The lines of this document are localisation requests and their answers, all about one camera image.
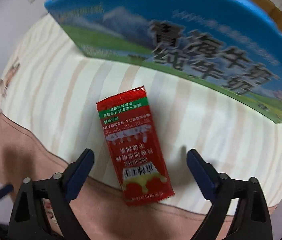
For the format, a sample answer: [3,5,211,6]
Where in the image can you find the red long snack packet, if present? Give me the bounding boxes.
[97,86,175,206]

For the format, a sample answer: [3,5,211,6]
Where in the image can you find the blue green milk carton box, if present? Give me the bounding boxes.
[45,0,282,123]

